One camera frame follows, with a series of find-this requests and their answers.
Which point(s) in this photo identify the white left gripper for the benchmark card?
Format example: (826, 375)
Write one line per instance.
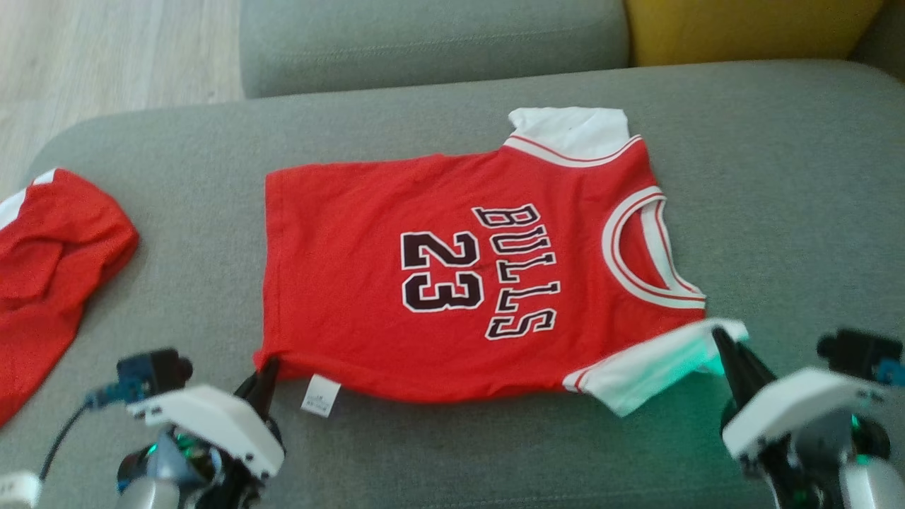
(212, 424)

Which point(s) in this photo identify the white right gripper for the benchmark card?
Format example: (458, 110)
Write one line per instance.
(799, 403)

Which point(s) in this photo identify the red Bulls 23 jersey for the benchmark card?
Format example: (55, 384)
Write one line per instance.
(424, 283)

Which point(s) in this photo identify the red shorts white stripe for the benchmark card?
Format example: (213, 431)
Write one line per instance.
(49, 268)

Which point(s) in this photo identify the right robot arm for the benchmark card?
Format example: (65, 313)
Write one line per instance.
(870, 488)

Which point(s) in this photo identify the large grey sofa chaise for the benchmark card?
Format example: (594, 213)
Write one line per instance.
(495, 459)

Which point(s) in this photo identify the yellow sofa back cushion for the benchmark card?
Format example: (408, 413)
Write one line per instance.
(742, 28)

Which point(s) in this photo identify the grey sofa seat cushion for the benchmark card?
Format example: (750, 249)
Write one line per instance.
(424, 42)

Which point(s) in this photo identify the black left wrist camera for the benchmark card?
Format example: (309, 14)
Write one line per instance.
(159, 371)

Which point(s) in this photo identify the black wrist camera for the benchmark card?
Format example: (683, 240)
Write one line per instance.
(852, 353)
(159, 371)

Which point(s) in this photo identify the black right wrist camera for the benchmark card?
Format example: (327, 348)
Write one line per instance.
(852, 353)

